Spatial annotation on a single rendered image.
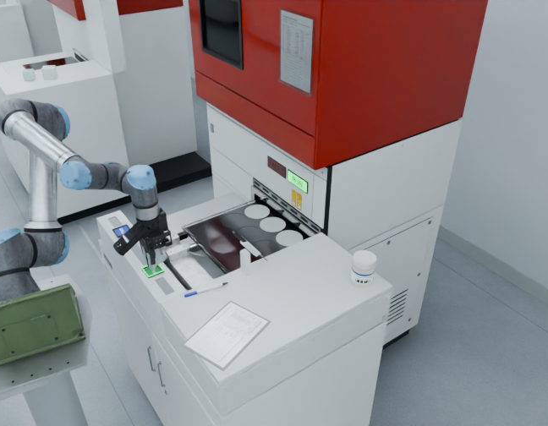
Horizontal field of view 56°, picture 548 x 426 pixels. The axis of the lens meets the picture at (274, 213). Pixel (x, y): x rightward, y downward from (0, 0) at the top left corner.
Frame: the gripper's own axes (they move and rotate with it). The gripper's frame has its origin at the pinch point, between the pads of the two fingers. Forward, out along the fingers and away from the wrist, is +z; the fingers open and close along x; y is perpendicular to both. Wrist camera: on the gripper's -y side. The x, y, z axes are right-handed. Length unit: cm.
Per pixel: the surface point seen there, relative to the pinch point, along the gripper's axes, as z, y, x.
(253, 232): 7.6, 43.1, 6.2
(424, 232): 27, 118, -16
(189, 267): 9.4, 14.7, 3.7
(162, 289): 1.8, -0.3, -9.5
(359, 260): -9, 49, -43
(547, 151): 14, 207, -16
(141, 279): 1.4, -3.9, -1.7
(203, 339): 0.5, -0.3, -35.5
